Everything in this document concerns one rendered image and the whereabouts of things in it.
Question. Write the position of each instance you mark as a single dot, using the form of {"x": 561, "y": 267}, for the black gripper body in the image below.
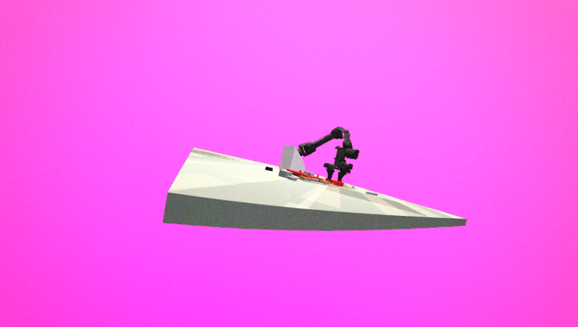
{"x": 335, "y": 165}

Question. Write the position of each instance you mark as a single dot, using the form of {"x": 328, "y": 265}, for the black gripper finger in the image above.
{"x": 331, "y": 173}
{"x": 340, "y": 176}

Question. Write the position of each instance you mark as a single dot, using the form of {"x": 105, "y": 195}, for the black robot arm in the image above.
{"x": 343, "y": 151}

